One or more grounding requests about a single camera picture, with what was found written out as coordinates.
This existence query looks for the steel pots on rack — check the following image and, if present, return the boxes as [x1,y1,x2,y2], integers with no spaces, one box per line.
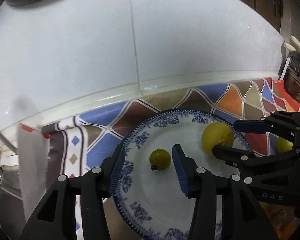
[284,51,300,103]

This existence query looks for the small green citrus fruit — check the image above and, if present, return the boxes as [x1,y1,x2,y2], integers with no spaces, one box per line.
[149,149,171,171]

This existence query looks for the green apple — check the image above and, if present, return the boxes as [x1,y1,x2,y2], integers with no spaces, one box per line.
[276,137,293,154]

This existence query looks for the colourful diamond pattern mat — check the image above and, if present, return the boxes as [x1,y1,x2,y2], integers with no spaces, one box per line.
[41,77,288,240]

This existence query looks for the blue white porcelain plate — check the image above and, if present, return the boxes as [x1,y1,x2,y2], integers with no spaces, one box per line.
[113,109,239,239]

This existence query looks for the white handled utensil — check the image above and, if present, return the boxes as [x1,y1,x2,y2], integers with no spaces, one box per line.
[283,42,296,51]
[290,35,300,50]

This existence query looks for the large yellow-green pear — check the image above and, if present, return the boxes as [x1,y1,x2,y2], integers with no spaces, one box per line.
[202,122,235,155]

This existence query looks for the large orange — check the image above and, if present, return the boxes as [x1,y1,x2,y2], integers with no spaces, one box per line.
[261,202,297,240]

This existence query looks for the red patterned cloth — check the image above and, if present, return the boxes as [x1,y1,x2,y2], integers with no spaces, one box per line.
[273,80,300,112]

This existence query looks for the steel sink basin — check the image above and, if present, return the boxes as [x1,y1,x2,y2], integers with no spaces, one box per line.
[0,166,25,235]

